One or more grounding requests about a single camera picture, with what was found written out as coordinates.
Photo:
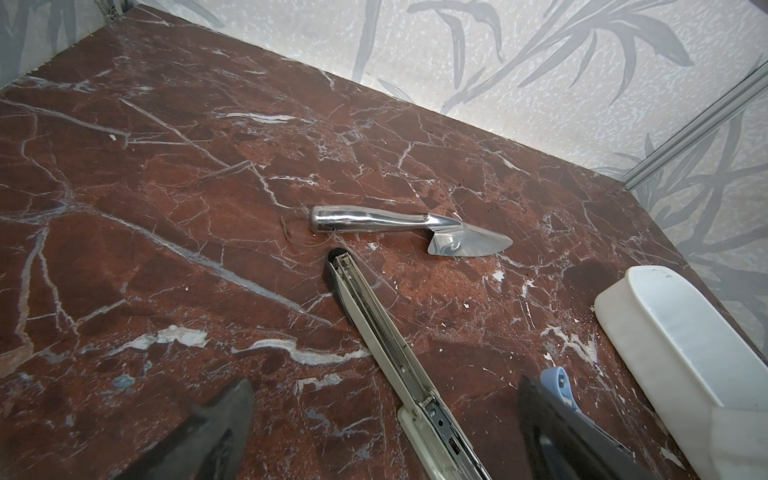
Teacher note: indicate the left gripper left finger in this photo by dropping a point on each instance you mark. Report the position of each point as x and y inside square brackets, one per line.
[210, 444]

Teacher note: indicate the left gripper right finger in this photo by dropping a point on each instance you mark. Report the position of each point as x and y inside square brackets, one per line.
[561, 445]

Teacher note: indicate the black white stapler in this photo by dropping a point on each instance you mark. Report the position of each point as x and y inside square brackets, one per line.
[441, 445]

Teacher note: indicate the white plastic tray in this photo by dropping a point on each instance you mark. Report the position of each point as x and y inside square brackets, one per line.
[707, 385]

